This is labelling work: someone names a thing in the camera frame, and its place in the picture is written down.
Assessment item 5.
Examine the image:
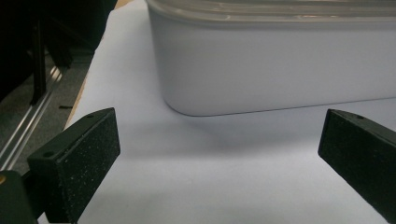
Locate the aluminium floor rail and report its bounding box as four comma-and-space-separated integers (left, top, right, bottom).
0, 65, 64, 172

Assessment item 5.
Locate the dark curtain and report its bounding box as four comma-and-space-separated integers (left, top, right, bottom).
0, 0, 118, 101

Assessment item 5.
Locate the black metal stand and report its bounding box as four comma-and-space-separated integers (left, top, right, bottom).
29, 18, 48, 106

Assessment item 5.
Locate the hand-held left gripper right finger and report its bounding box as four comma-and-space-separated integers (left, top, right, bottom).
318, 108, 396, 224

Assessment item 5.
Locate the white compartment storage box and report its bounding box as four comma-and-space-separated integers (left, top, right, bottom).
148, 12, 396, 118

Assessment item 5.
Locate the white table cover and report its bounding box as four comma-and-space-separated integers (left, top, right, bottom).
36, 0, 396, 224

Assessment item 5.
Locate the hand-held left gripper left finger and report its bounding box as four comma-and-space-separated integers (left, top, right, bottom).
21, 107, 121, 224

